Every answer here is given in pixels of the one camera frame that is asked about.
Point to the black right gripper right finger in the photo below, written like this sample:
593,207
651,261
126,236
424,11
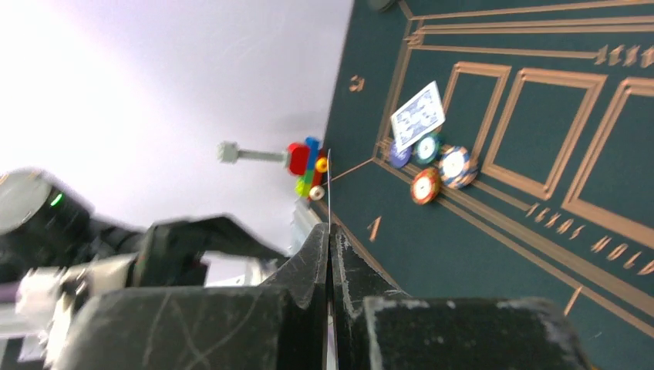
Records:
380,326

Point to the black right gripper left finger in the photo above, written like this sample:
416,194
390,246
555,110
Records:
278,324

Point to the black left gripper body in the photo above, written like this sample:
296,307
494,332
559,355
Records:
166,254

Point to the orange chip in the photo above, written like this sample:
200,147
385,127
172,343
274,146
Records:
425,186

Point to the purple small blind button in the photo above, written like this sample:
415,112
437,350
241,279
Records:
398,158

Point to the white blue chips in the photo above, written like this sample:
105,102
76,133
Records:
457,167

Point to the green chip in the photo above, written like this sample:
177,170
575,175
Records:
427,149

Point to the face-down card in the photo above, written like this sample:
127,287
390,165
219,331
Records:
420,115

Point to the colourful toy car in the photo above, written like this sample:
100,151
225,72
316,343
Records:
308,162

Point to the green poker table mat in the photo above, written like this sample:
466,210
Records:
554,99

